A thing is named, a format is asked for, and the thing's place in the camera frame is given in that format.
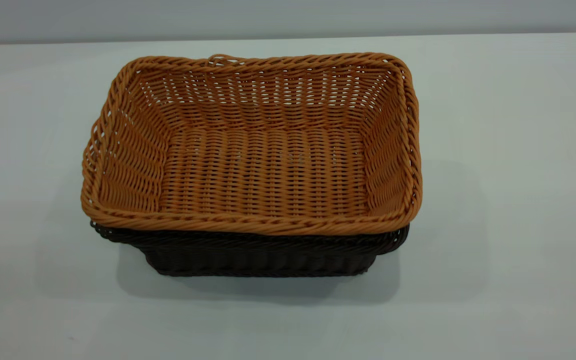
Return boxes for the orange woven wicker basket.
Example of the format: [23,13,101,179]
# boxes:
[80,51,424,237]

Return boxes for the black woven wicker basket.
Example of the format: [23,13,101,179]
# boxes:
[89,220,411,278]

